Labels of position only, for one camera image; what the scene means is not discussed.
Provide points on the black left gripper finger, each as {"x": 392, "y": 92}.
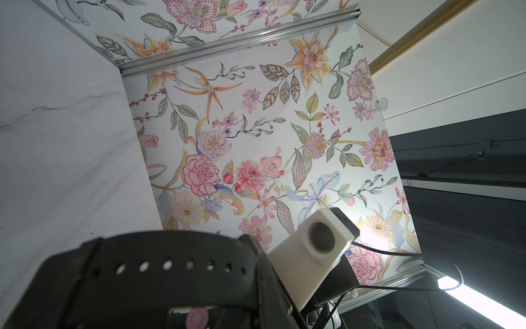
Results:
{"x": 275, "y": 306}

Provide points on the black band wristwatch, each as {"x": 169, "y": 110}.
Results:
{"x": 134, "y": 280}

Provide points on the white ceiling light strip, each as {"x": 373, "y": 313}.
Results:
{"x": 492, "y": 310}

